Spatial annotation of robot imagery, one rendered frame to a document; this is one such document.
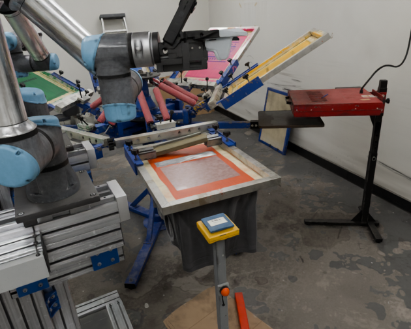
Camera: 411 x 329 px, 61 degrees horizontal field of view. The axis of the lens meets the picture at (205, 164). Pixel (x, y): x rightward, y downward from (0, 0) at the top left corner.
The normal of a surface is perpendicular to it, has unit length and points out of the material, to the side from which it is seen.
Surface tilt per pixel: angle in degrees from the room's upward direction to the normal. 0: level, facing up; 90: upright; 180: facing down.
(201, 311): 0
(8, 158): 98
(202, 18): 90
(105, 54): 90
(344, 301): 0
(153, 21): 90
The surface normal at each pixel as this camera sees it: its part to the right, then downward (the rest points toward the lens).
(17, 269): 0.47, 0.33
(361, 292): -0.06, -0.91
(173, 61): 0.03, 0.27
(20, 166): 0.04, 0.51
